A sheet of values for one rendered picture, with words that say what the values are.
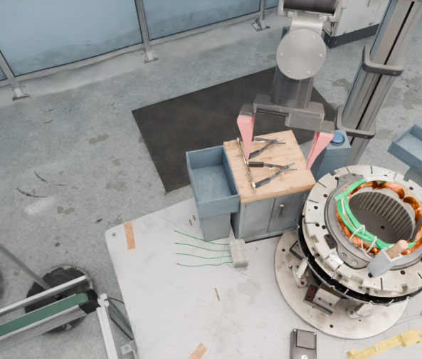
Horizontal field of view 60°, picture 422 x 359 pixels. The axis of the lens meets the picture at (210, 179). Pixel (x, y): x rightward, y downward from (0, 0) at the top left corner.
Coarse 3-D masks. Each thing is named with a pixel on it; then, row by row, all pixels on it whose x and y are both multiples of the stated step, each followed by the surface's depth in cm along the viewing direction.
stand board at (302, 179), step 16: (224, 144) 101; (256, 144) 101; (288, 144) 101; (240, 160) 98; (256, 160) 98; (272, 160) 98; (288, 160) 98; (304, 160) 98; (240, 176) 95; (256, 176) 95; (288, 176) 95; (304, 176) 95; (240, 192) 92; (272, 192) 92; (288, 192) 94
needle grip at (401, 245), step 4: (400, 240) 66; (396, 244) 67; (400, 244) 66; (404, 244) 66; (392, 248) 68; (396, 248) 67; (400, 248) 66; (404, 248) 66; (388, 252) 70; (392, 252) 69; (396, 252) 68; (400, 252) 67; (392, 256) 70
